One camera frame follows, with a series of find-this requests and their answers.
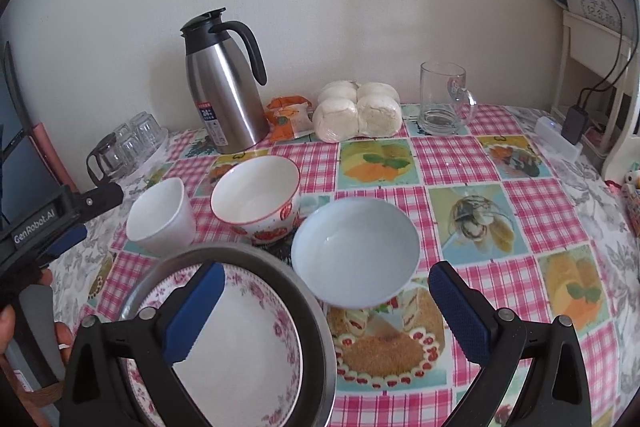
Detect red-rimmed strawberry bowl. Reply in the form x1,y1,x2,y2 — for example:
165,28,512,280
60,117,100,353
210,155,302,245

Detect light blue bowl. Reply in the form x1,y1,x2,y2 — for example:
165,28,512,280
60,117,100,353
291,197,421,309

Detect white round tray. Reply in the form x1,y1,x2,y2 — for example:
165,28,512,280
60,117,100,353
122,128,168,179

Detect small drinking glass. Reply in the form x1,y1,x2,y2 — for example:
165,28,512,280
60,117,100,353
119,132,145,166
130,112,164,150
114,122,132,142

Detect white square bowl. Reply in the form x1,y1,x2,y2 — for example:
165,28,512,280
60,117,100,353
126,178,196,257

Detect pink chair back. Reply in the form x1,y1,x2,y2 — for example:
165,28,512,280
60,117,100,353
32,122,78,192

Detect pink floral plate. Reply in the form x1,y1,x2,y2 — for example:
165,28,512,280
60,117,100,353
124,267,305,427

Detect stainless steel round pan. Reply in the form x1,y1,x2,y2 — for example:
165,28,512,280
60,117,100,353
119,242,336,426

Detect stainless steel thermos jug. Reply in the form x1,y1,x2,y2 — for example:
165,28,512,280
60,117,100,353
181,8,269,154

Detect checkered picture tablecloth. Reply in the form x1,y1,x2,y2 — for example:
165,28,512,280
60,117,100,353
84,102,624,427

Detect orange snack packet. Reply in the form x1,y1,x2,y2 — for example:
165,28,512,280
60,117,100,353
265,95,314,144

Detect white power strip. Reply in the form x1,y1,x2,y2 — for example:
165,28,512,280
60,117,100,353
534,116,582,162

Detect black power adapter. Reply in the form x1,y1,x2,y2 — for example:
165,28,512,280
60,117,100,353
561,104,589,145

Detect bag of steamed buns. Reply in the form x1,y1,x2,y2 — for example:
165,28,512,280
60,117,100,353
312,80,402,143

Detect clear glass mug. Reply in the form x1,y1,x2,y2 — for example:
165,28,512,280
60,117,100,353
418,60,477,136

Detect white side shelf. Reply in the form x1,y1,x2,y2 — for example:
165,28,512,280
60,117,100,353
551,11,639,183

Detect glass teapot black handle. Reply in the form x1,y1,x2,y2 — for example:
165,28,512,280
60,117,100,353
86,132,131,186

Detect black cable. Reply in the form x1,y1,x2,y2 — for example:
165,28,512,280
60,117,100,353
574,0,637,111

